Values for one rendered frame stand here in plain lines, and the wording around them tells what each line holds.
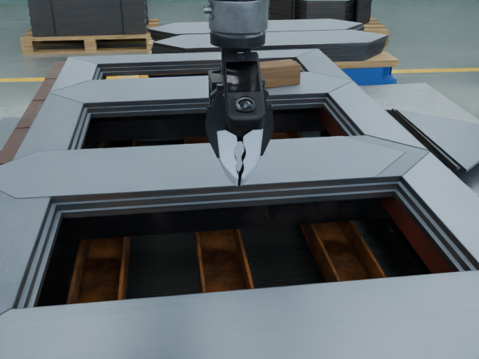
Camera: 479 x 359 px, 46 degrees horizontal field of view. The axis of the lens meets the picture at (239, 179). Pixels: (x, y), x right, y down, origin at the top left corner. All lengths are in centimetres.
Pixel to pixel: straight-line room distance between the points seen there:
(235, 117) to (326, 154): 39
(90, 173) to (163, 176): 12
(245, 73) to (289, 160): 31
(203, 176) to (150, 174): 9
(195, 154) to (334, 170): 25
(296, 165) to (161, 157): 24
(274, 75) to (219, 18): 67
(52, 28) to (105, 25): 47
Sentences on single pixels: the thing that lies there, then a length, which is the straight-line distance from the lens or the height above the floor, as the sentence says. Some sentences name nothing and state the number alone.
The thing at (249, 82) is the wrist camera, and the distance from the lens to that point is 69.
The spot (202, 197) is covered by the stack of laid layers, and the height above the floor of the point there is 83.
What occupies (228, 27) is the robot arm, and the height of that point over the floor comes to 112.
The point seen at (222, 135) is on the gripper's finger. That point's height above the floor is 97.
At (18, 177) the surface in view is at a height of 85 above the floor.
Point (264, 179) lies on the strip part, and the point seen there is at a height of 85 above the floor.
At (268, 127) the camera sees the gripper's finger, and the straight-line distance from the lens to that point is 76.
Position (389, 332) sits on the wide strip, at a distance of 63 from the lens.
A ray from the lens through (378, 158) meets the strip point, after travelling 102.
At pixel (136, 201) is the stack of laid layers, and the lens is 89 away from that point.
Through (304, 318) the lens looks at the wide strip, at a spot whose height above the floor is 85.
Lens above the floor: 126
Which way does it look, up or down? 27 degrees down
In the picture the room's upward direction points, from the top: straight up
